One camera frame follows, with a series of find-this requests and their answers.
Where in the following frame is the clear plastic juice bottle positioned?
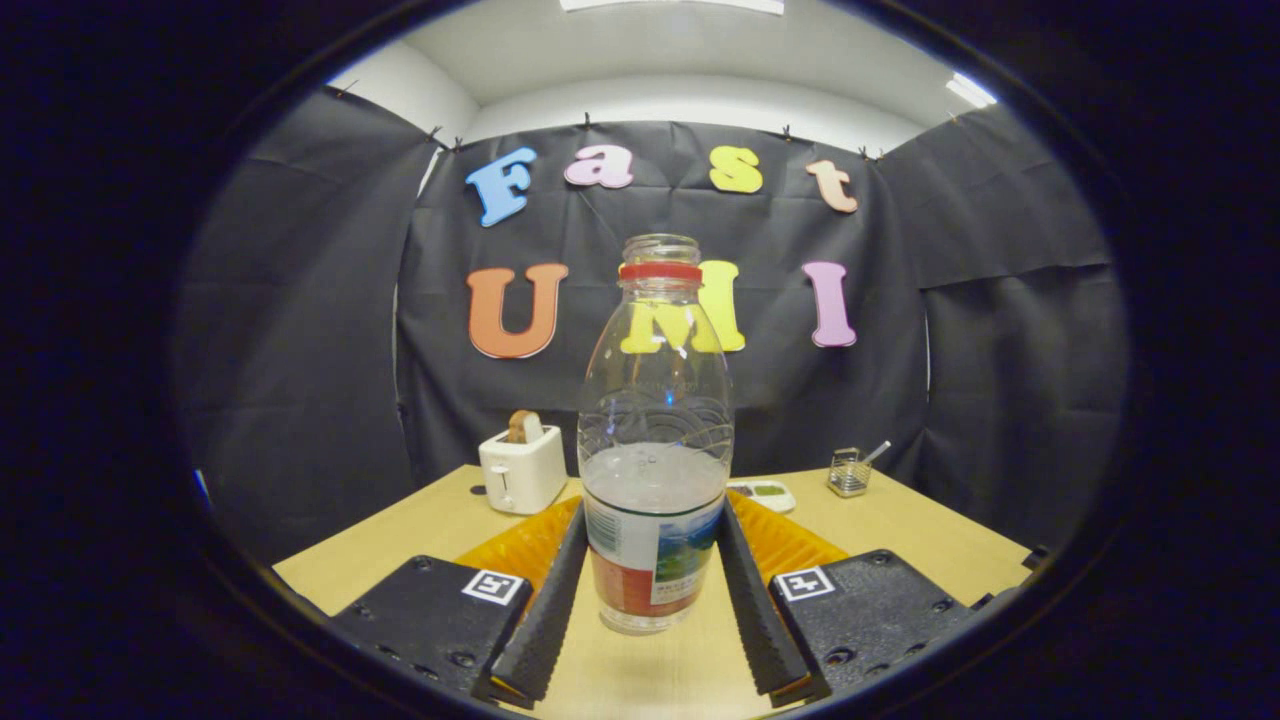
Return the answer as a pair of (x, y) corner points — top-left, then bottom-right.
(577, 234), (736, 635)

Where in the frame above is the small ceiling light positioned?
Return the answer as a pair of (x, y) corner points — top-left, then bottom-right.
(945, 72), (998, 109)

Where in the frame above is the white divided tray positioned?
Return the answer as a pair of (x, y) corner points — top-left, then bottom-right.
(727, 479), (797, 514)

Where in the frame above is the long ceiling light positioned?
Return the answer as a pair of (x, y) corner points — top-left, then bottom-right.
(560, 0), (786, 15)

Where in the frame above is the black backdrop cloth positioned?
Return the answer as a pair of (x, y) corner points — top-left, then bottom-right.
(172, 85), (1131, 566)

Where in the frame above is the wooden table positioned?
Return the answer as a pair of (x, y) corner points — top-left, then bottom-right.
(272, 463), (1036, 716)

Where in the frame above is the white toaster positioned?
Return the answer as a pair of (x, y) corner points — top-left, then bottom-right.
(478, 425), (569, 516)

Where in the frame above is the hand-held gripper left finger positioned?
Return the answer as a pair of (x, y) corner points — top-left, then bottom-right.
(328, 496), (591, 709)

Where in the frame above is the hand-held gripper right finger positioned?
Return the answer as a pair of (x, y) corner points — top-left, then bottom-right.
(716, 492), (981, 706)

